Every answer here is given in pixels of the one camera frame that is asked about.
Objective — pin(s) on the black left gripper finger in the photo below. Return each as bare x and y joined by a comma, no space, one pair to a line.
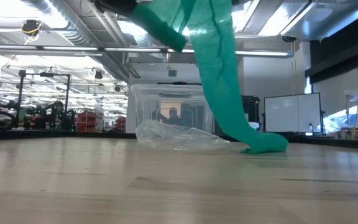
117,7

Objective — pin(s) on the clear plastic storage box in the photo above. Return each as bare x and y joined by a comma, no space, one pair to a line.
148,109

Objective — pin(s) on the green elastic bandage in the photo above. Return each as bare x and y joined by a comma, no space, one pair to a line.
219,93

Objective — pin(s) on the clear plastic zip bag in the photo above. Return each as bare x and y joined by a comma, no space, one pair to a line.
179,137

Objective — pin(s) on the small red storage bins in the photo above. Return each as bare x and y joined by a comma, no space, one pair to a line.
121,124

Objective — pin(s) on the red storage bin rack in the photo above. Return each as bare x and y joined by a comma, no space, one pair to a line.
86,121

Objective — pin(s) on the person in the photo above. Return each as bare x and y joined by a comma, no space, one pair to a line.
172,117

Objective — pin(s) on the black background robot rig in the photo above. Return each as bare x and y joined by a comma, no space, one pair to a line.
45,115

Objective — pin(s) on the white bucket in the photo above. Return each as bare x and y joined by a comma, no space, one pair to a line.
254,125

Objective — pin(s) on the whiteboard on stand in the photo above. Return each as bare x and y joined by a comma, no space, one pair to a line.
292,113

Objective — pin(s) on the grey square wall vent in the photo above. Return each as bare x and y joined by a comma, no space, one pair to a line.
172,73

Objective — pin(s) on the black aluminium table frame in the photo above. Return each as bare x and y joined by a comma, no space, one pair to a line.
57,134

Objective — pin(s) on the black 3D printer enclosure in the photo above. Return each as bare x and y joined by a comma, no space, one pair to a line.
251,107

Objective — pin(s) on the black dome camera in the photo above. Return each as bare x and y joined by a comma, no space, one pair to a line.
289,39

